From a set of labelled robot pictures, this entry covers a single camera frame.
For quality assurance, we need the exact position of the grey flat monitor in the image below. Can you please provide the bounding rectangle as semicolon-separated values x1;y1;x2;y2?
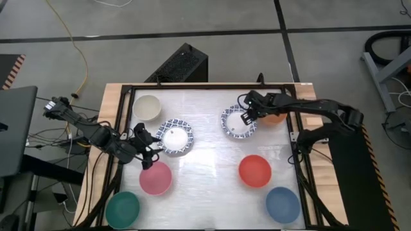
0;85;39;179

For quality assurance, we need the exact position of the thin white cable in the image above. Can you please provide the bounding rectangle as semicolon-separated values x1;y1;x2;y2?
91;0;134;8

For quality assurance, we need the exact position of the black computer tower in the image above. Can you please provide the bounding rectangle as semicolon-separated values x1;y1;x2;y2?
144;42;209;83

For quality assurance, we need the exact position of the thick yellow cable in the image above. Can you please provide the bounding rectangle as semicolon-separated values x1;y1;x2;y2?
44;0;89;128

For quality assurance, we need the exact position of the grey metal stand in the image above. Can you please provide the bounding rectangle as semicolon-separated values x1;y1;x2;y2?
361;44;411;113

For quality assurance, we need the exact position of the black hose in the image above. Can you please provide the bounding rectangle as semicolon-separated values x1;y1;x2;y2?
364;30;411;67

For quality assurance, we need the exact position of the red bowl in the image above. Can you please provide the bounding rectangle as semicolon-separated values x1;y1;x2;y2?
238;154;273;189

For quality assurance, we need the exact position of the black table frame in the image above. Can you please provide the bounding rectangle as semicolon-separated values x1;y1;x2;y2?
73;81;349;230

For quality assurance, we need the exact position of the looped white cable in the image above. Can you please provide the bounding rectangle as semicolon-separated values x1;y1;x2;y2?
388;76;411;108

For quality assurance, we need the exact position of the green bowl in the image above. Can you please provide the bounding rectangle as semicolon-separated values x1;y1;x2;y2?
105;191;141;230

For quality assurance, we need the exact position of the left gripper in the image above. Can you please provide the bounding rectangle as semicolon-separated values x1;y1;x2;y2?
130;123;164;171

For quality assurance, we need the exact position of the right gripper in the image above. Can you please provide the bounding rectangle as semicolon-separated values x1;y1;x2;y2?
240;90;274;126

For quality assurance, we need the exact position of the orange bowl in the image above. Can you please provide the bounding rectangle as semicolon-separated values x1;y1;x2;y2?
259;111;288;126

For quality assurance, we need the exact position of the small hazard striped mat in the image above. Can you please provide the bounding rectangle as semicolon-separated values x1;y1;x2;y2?
0;53;26;90

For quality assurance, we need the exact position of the pink bowl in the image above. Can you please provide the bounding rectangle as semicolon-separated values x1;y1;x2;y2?
139;160;173;196

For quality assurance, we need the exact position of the cream bowl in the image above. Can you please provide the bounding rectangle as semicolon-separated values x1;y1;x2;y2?
132;94;162;122

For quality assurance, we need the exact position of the large hazard striped black mat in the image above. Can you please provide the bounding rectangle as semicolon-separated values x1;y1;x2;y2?
322;123;401;231

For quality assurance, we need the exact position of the black floor cable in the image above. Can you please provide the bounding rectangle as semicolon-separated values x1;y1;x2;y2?
35;95;100;113

